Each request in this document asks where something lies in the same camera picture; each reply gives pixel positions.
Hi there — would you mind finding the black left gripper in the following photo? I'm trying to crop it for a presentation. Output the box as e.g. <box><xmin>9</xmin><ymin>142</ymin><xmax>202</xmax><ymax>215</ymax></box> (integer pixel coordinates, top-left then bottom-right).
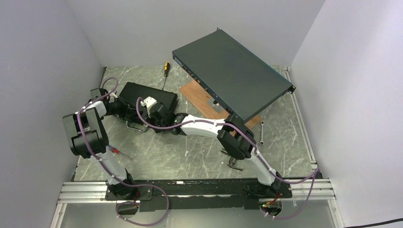
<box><xmin>104</xmin><ymin>97</ymin><xmax>142</xmax><ymax>120</ymax></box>

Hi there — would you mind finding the yellow black screwdriver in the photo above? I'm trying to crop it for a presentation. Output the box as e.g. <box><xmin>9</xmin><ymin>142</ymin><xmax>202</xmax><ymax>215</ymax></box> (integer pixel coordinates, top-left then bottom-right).
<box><xmin>162</xmin><ymin>62</ymin><xmax>171</xmax><ymax>90</ymax></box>

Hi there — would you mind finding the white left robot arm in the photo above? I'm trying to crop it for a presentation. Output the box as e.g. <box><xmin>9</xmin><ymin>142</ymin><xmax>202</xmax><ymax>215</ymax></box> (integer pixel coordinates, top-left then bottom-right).
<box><xmin>62</xmin><ymin>88</ymin><xmax>138</xmax><ymax>200</ymax></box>

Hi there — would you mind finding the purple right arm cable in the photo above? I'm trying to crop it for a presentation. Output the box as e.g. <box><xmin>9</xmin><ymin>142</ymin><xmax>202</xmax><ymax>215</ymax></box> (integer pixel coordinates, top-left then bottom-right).
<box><xmin>136</xmin><ymin>96</ymin><xmax>320</xmax><ymax>221</ymax></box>

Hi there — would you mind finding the black poker chip case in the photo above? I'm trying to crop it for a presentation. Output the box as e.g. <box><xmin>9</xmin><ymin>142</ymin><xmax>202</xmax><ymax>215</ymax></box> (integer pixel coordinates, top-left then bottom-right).
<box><xmin>119</xmin><ymin>82</ymin><xmax>178</xmax><ymax>127</ymax></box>

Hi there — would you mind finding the wooden board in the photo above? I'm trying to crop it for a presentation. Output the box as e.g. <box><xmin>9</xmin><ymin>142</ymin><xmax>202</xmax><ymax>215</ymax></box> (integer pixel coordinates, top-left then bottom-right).
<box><xmin>179</xmin><ymin>80</ymin><xmax>262</xmax><ymax>130</ymax></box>

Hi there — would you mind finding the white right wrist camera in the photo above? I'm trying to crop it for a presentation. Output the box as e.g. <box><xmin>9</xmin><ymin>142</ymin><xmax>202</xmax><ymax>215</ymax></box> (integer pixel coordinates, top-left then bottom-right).
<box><xmin>140</xmin><ymin>96</ymin><xmax>158</xmax><ymax>108</ymax></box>

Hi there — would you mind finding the blue red screwdriver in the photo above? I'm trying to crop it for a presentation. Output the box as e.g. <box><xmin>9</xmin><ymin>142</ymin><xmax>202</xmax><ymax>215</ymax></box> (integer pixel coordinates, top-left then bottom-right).
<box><xmin>108</xmin><ymin>145</ymin><xmax>132</xmax><ymax>160</ymax></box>

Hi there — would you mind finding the dark rack server unit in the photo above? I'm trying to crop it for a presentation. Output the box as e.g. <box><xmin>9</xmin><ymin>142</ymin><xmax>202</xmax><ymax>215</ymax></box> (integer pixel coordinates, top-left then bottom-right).
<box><xmin>172</xmin><ymin>29</ymin><xmax>296</xmax><ymax>123</ymax></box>

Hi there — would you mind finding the small silver wrench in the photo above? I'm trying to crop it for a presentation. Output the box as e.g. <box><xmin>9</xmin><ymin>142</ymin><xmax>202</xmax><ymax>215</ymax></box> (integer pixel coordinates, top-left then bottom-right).
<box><xmin>259</xmin><ymin>121</ymin><xmax>265</xmax><ymax>146</ymax></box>

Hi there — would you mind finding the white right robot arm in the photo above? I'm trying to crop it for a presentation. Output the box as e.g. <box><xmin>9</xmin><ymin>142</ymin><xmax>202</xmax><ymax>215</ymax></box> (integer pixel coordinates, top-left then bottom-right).
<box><xmin>136</xmin><ymin>98</ymin><xmax>280</xmax><ymax>197</ymax></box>

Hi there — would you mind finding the metal clamp tool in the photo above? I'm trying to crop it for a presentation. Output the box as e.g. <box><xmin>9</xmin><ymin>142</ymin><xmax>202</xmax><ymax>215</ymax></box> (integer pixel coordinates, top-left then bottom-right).
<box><xmin>220</xmin><ymin>148</ymin><xmax>243</xmax><ymax>171</ymax></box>

